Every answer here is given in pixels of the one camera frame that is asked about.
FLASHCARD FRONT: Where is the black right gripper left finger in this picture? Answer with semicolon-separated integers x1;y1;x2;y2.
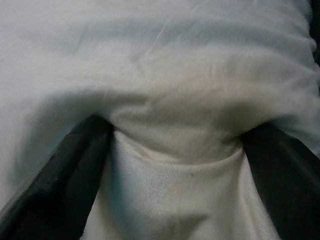
0;114;115;240

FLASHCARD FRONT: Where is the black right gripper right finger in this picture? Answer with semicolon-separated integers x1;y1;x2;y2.
238;121;320;240

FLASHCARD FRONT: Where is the white pillow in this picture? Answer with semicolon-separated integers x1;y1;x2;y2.
0;0;320;240

